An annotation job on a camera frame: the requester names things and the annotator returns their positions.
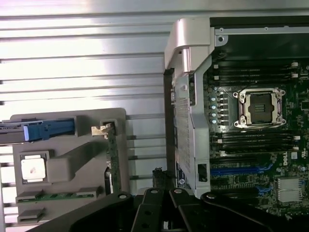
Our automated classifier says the grey plastic parts rack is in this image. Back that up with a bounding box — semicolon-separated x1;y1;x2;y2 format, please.
9;108;133;224

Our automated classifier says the hard disk blue carrier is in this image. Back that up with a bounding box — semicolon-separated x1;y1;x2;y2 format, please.
0;117;74;143

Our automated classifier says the silver CPU chip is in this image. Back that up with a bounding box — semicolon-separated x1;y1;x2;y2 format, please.
20;158;47;181

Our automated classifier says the black RAM slot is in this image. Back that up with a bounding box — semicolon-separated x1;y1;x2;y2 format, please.
214;63;299;73
214;73;299;84

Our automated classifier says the metal CPU socket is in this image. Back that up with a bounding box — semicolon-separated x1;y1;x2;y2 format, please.
232;87;287;128

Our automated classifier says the loose green RAM stick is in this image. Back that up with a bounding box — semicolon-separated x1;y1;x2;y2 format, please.
35;192;82;201

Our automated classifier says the open dark grey PC case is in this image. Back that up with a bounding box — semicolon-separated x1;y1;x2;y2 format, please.
163;18;309;222

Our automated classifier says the green motherboard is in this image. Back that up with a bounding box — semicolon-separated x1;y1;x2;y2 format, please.
204;59;309;222

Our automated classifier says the blue expansion slot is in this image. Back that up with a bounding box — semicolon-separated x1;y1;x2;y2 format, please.
210;166;273;176

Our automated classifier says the silver finned heat sink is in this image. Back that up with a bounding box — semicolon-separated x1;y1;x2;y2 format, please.
277;177;302;203

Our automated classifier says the long black expansion slot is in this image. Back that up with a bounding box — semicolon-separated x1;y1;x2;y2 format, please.
212;187;273;197
212;156;259;165

